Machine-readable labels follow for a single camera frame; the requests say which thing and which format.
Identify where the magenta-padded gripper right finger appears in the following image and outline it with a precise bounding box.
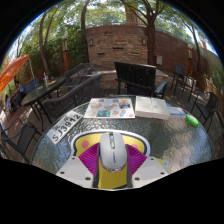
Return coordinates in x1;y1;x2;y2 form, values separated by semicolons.
126;143;170;189

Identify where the round dark side table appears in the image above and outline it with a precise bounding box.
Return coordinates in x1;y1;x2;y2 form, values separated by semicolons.
20;76;67;124

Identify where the black metal armchair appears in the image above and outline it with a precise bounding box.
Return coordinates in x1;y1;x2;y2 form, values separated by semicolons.
170;64;198;103
190;91;222;132
0;120;42;165

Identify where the dark metal mesh chair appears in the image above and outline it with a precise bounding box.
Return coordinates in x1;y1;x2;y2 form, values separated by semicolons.
63;62;96;92
41;72;103;120

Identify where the black slatted bench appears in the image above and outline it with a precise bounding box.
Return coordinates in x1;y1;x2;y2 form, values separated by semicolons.
113;60;169;100

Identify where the yellow white-edged mouse pad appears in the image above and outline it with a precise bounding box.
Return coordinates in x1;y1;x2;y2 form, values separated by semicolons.
69;128;152;191

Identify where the white licence plate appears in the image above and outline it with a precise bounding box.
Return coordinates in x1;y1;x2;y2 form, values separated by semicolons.
45;110;84;146

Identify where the open white book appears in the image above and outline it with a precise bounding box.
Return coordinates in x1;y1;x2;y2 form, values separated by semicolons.
134;95;172;121

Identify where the person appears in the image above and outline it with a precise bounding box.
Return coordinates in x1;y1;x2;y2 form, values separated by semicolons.
13;79;27;102

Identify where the small green object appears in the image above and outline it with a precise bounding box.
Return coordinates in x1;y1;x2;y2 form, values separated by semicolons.
184;113;200;128

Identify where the orange parasol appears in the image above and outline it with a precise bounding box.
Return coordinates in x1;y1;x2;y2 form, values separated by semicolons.
0;53;31;95

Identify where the blue chair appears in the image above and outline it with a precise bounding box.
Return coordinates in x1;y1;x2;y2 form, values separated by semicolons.
23;77;41;95

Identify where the white computer mouse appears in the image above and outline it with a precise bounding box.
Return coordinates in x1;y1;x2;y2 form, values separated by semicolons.
98;131;129;174

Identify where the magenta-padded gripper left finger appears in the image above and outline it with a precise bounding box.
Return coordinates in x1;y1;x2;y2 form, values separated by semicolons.
55;142;101;190

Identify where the colourful picture sheet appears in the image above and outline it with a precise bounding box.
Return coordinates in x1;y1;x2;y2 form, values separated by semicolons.
83;97;136;120

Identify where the blue and white booklet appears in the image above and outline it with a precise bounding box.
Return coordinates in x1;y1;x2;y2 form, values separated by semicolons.
167;105;187;119

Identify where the clear bottle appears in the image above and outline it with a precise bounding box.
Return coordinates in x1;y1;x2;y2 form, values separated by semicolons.
42;71;50;86

